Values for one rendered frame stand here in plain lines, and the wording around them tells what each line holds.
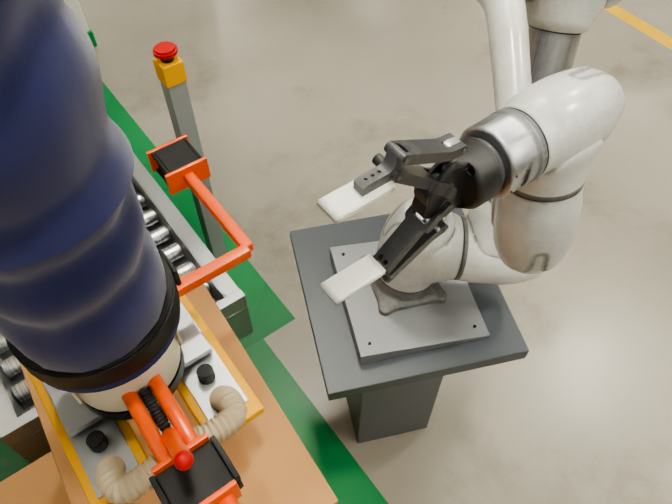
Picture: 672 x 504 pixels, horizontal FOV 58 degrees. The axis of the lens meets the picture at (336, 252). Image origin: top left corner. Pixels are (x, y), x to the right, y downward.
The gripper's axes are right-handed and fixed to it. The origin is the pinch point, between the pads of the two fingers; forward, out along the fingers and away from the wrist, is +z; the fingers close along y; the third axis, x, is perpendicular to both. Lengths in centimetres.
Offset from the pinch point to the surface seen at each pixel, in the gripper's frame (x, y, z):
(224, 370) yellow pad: 18.3, 44.9, 9.7
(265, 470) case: 6, 63, 11
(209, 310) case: 42, 63, 3
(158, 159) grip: 57, 32, -1
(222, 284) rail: 70, 98, -11
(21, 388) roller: 76, 103, 49
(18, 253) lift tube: 15.0, -3.8, 25.2
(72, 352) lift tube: 16.4, 16.0, 26.7
